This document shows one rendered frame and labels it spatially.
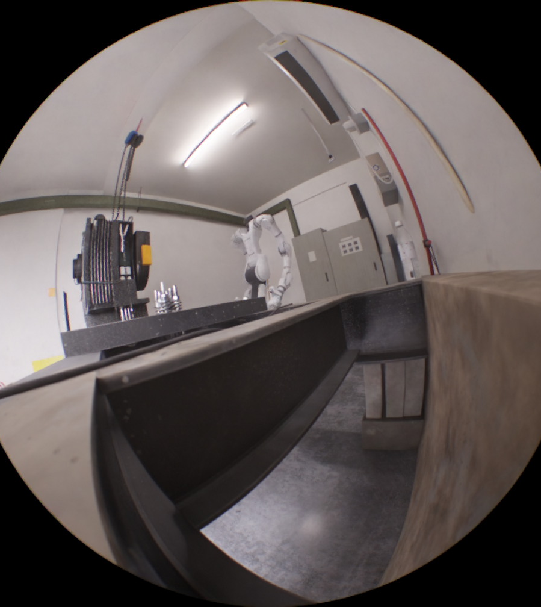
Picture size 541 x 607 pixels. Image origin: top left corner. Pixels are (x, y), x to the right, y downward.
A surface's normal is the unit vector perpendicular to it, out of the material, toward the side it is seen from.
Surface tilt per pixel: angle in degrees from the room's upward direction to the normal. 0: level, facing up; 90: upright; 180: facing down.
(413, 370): 90
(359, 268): 90
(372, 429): 90
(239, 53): 180
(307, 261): 90
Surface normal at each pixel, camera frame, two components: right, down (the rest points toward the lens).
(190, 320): 0.76, -0.17
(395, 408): -0.61, 0.13
